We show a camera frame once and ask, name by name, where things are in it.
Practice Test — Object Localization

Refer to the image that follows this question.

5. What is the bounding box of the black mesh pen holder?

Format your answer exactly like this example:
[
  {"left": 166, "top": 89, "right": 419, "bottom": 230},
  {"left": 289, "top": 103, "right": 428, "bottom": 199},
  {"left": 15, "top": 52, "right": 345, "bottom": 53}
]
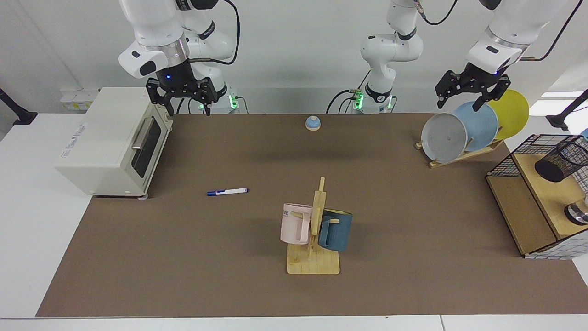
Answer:
[{"left": 534, "top": 140, "right": 588, "bottom": 183}]

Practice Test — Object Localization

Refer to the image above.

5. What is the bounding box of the light blue plate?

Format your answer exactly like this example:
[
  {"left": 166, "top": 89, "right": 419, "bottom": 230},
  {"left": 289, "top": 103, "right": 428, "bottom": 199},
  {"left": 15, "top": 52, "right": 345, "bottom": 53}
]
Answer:
[{"left": 452, "top": 101, "right": 499, "bottom": 152}]

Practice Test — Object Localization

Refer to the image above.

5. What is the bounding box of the yellow plate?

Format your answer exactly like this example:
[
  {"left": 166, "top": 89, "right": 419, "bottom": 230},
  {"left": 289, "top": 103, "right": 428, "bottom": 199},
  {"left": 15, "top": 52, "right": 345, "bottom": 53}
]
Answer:
[{"left": 481, "top": 89, "right": 530, "bottom": 141}]

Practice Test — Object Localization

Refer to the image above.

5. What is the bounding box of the grey plate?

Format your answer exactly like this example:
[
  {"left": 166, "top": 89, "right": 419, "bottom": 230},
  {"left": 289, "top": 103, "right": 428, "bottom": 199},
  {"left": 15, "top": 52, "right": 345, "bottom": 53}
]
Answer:
[{"left": 421, "top": 113, "right": 468, "bottom": 164}]

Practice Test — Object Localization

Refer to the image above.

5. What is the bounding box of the wooden plate rack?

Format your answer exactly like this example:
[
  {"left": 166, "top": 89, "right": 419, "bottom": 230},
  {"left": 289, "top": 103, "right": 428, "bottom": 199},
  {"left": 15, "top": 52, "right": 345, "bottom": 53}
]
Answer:
[{"left": 416, "top": 126, "right": 504, "bottom": 169}]

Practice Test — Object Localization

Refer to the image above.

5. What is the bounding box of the pale toaster oven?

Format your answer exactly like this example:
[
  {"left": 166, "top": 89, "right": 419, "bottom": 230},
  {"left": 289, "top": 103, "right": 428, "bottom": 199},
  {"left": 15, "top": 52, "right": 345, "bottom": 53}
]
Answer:
[{"left": 54, "top": 87, "right": 174, "bottom": 199}]

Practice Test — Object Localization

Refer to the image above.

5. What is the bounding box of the black clamp stand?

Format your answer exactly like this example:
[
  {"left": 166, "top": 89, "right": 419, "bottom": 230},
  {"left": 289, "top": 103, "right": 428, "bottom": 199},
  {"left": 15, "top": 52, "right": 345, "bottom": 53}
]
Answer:
[
  {"left": 0, "top": 88, "right": 38, "bottom": 126},
  {"left": 546, "top": 89, "right": 588, "bottom": 131}
]

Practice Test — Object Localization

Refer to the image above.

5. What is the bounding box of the pink cup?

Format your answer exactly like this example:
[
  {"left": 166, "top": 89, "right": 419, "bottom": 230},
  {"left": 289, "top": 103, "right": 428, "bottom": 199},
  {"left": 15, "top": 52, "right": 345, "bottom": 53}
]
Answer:
[{"left": 280, "top": 203, "right": 314, "bottom": 245}]

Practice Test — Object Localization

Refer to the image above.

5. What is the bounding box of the brown table cloth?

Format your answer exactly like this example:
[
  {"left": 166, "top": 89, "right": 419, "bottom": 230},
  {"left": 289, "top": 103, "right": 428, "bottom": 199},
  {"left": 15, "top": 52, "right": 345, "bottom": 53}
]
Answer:
[{"left": 36, "top": 113, "right": 588, "bottom": 318}]

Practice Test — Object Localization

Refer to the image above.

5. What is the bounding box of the dark blue cup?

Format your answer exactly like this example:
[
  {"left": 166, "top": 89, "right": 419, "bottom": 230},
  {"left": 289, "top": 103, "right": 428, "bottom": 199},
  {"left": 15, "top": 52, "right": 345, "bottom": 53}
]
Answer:
[{"left": 318, "top": 209, "right": 353, "bottom": 252}]

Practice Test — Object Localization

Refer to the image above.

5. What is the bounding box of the wooden cup stand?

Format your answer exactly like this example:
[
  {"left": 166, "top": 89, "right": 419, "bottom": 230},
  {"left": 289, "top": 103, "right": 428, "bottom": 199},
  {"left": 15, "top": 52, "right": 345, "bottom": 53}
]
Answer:
[{"left": 287, "top": 177, "right": 341, "bottom": 275}]

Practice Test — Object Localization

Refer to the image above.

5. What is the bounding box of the black base cable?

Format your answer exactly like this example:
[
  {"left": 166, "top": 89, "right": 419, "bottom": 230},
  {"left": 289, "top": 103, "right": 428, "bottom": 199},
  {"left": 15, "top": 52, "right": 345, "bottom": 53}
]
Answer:
[
  {"left": 176, "top": 96, "right": 249, "bottom": 114},
  {"left": 326, "top": 69, "right": 370, "bottom": 114}
]

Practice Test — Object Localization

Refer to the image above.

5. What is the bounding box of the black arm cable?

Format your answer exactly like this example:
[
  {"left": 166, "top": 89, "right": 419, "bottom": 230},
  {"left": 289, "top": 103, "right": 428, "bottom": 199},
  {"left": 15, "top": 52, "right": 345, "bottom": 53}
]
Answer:
[
  {"left": 188, "top": 0, "right": 240, "bottom": 65},
  {"left": 413, "top": 0, "right": 585, "bottom": 62}
]

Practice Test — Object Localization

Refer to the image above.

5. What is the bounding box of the wire basket with wooden floor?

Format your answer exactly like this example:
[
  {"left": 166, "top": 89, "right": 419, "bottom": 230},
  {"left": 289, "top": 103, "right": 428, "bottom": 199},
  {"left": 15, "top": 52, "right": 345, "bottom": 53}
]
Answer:
[{"left": 486, "top": 134, "right": 588, "bottom": 260}]

